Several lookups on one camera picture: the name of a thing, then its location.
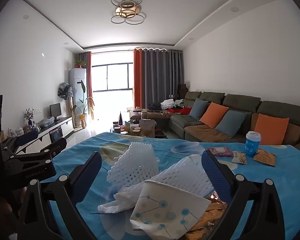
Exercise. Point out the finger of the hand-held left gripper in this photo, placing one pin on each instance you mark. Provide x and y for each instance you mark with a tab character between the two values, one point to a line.
56	146
27	138

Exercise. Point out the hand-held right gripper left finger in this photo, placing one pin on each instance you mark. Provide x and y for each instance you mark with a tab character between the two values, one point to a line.
88	177

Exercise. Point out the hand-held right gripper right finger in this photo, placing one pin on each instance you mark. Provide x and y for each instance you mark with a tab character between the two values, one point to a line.
215	175

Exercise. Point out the large white foam net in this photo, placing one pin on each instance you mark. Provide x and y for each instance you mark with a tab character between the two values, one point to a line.
185	177

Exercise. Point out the white tissue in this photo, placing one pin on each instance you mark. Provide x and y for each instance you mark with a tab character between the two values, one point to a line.
120	202

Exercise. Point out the gold foil snack wrapper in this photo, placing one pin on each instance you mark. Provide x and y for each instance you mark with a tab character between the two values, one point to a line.
210	217

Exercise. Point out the small white foam net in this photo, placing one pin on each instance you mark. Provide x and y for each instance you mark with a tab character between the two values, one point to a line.
132	165

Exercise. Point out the white blue-dotted paper cup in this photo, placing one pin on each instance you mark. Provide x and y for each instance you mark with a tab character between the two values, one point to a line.
165	205

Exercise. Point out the white and black TV cabinet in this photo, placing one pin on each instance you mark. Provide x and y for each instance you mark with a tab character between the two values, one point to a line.
62	126

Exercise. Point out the vase with flower branches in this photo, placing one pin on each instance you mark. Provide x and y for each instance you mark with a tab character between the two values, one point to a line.
29	116

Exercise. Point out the red snack packet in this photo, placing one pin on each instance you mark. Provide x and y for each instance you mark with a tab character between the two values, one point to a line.
220	152

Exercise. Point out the clear plastic bag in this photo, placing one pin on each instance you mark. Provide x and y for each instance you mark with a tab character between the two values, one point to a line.
46	122

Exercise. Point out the white and yellow snack packet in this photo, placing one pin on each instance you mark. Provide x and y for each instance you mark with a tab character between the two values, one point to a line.
240	157

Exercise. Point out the black monitor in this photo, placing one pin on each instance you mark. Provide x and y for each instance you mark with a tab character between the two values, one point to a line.
55	110

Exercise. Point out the blue cup with white lid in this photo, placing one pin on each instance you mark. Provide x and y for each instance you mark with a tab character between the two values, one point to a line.
252	147

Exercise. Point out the tall plant in yellow pot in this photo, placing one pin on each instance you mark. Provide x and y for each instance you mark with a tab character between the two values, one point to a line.
83	105

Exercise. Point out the orange snack packet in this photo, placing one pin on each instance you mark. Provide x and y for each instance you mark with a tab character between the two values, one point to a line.
265	158

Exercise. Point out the large blue cushion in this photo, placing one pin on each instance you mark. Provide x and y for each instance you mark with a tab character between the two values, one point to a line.
231	123

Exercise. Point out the cloth-covered standing fan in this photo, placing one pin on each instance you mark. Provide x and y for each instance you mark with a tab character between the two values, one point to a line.
65	91

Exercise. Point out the orange cushion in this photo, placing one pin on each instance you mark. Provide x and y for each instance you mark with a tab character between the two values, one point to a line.
212	115
271	128

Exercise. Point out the white standing air conditioner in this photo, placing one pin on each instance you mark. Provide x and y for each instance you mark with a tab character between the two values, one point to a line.
77	87

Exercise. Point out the cluttered coffee table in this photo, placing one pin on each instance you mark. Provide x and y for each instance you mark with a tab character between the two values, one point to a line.
130	130

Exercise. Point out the small blue cushion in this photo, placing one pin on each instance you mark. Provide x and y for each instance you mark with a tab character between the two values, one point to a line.
198	108

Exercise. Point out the red cloth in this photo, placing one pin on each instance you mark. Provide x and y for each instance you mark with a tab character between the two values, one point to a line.
183	111

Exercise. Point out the blue floral blanket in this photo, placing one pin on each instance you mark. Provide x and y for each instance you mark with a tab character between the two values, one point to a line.
287	172

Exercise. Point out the narrow orange curtain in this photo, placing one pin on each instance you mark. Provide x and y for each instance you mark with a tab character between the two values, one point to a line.
89	80

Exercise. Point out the brown cardboard box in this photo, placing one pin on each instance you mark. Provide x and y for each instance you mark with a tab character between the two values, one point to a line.
147	127

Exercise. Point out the green and brown sofa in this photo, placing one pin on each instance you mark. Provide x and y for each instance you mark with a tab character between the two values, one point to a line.
240	100

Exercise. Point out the pile of white clothes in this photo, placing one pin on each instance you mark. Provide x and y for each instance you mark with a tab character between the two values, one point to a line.
170	103

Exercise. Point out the small green potted plant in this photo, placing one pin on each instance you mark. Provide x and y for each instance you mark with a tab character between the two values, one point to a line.
80	63

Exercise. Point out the brown leather ottoman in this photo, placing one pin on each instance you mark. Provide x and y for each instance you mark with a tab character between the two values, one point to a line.
150	115

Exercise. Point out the black-framed window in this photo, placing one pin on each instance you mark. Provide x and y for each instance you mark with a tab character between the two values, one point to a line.
112	77

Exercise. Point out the dark brown box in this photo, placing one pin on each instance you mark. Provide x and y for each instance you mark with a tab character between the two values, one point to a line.
182	91

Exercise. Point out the narrow grey curtain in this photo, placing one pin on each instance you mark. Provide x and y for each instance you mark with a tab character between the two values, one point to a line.
82	58

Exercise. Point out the wide orange curtain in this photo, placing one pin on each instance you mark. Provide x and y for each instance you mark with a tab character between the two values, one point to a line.
137	80

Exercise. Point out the wide grey curtain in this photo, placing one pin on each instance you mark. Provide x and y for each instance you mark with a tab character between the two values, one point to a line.
162	80

